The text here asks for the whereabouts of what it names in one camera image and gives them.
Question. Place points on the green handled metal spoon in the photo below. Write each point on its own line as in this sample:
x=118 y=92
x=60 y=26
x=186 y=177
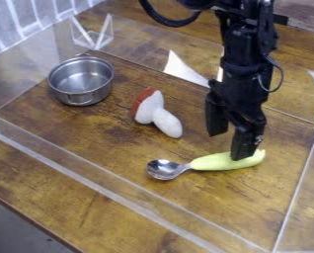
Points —
x=166 y=170

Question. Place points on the clear acrylic enclosure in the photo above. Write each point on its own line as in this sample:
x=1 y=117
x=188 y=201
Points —
x=72 y=162

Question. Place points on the white red toy mushroom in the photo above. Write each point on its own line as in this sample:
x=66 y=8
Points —
x=148 y=111

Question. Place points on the small steel pot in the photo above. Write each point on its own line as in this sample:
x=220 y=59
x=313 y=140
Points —
x=80 y=81

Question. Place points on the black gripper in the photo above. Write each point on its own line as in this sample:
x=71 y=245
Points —
x=234 y=102

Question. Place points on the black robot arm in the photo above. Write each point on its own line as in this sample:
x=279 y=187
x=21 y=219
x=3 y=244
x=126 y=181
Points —
x=247 y=32

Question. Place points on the black bar on table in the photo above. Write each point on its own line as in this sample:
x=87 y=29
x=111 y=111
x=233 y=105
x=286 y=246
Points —
x=279 y=19

